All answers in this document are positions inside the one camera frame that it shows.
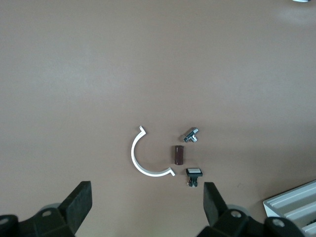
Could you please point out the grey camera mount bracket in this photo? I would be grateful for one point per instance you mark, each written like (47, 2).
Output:
(300, 0)

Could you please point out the silver metal fitting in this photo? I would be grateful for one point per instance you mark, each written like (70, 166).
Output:
(191, 134)

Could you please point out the black push button white cap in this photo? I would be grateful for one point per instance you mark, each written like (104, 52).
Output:
(194, 171)

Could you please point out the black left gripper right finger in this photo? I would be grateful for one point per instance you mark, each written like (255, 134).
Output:
(217, 209)

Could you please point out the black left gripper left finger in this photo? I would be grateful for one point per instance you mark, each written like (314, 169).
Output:
(76, 205)

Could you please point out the white half-round pipe clamp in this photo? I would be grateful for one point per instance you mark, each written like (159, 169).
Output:
(133, 151)

